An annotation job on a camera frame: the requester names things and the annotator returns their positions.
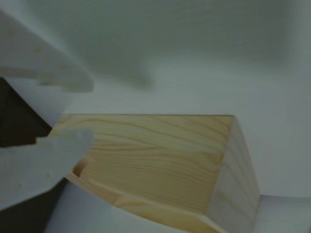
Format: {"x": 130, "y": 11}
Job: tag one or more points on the light wooden box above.
{"x": 158, "y": 157}

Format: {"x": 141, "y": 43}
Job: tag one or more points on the dark brown furniture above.
{"x": 19, "y": 119}

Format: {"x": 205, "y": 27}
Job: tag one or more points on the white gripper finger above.
{"x": 36, "y": 63}
{"x": 36, "y": 167}

